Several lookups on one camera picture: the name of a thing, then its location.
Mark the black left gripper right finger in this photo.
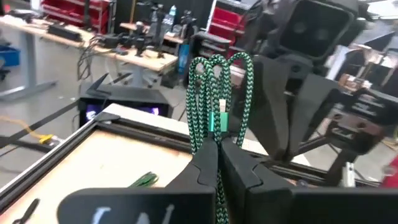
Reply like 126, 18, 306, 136
220, 137, 293, 224

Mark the black computer tower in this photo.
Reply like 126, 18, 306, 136
77, 73, 174, 128

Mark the grey-legged workbench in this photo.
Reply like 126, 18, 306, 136
0, 14, 178, 101

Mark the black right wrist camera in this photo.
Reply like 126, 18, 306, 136
267, 0, 358, 60

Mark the blue storage bin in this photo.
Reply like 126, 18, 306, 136
0, 45, 21, 68

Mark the dark green braided USB cable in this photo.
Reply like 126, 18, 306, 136
127, 171, 159, 189

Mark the yellow extension cable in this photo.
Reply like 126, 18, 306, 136
0, 114, 55, 146

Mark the black USB cable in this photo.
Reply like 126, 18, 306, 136
12, 198, 40, 224

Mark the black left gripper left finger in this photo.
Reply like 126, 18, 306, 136
166, 137, 220, 190

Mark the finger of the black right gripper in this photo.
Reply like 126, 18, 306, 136
287, 77, 340, 160
248, 57, 295, 161

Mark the black box on workbench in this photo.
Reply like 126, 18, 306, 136
48, 24, 83, 43

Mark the green white braided USB cable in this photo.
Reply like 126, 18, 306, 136
185, 52, 254, 224

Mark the red storage bin rack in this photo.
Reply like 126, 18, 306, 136
40, 0, 111, 34
206, 6, 249, 43

